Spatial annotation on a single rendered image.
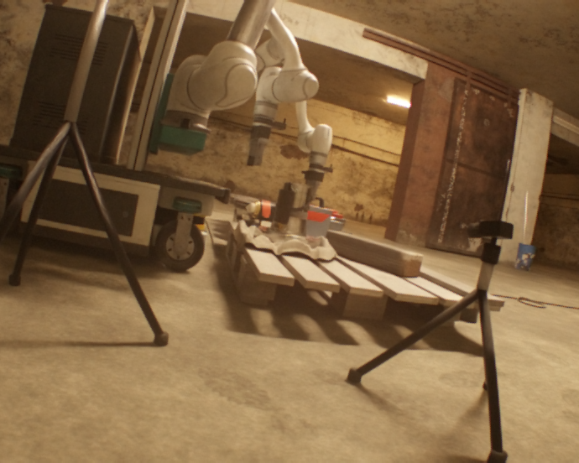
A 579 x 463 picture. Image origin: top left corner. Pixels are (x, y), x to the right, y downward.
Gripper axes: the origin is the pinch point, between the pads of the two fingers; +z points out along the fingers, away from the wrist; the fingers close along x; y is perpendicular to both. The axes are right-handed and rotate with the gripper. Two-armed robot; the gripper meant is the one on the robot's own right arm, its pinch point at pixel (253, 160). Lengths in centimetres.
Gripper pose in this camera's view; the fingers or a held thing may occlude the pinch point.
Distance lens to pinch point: 160.7
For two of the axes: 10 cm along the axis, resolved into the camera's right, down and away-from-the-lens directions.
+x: 3.0, 1.2, -9.5
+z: -2.1, 9.8, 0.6
